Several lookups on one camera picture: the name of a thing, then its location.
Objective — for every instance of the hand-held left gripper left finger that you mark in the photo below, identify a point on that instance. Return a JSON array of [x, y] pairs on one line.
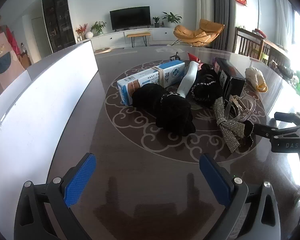
[[80, 180]]

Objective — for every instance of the green potted plant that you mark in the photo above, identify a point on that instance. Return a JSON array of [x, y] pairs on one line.
[[98, 27]]

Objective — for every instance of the rhinestone bow hair clip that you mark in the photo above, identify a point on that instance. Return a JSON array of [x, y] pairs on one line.
[[227, 127]]

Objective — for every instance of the blue and white carton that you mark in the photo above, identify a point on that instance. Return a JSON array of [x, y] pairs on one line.
[[150, 77]]

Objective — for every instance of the dark glass display cabinet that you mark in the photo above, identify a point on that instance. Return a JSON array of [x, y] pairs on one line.
[[60, 17]]

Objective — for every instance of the white curtain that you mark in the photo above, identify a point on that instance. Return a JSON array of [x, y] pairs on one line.
[[203, 5]]

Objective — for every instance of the white television cabinet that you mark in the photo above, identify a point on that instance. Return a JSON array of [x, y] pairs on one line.
[[162, 33]]

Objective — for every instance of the red flowers in vase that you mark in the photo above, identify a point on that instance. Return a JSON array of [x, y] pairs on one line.
[[82, 31]]

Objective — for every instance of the wooden bench with metal legs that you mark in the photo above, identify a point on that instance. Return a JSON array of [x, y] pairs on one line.
[[138, 34]]

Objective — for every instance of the dark patterned desktop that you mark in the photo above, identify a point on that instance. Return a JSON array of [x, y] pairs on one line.
[[140, 180]]

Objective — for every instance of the black flat television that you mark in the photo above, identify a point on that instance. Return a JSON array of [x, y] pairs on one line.
[[130, 17]]

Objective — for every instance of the dark wooden chair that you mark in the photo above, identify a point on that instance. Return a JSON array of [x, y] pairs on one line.
[[272, 51], [247, 42]]

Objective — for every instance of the white plastic tube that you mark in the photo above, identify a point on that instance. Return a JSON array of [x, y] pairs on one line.
[[187, 80]]

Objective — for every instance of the white door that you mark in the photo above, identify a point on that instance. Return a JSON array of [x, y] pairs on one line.
[[40, 40]]

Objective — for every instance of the round white vase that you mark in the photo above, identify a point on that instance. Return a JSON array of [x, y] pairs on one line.
[[89, 35]]

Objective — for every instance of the black cardboard box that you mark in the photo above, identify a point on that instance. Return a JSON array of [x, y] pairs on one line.
[[230, 80]]

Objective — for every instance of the small black metal clip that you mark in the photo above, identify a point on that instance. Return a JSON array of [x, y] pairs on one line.
[[176, 55]]

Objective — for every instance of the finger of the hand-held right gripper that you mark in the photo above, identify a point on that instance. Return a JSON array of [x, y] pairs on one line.
[[270, 131], [283, 116]]

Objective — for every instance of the red packet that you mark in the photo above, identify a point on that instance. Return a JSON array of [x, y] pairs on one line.
[[193, 57]]

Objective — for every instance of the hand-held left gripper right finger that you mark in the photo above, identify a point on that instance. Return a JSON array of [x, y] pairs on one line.
[[215, 180]]

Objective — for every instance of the large leafy potted plant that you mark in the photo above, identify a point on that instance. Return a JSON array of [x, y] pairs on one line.
[[171, 17]]

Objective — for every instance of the small potted plant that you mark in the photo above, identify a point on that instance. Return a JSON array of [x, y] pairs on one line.
[[156, 21]]

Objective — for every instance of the orange lounge chair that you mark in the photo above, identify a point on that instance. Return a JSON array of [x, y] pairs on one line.
[[207, 30]]

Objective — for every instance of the white mesh pouch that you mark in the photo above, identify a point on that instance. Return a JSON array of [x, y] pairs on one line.
[[253, 76]]

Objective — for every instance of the clear hair claw clip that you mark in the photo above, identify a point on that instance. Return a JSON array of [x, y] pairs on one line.
[[247, 107]]

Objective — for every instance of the grey curtain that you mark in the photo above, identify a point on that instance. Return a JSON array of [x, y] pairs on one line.
[[223, 10]]

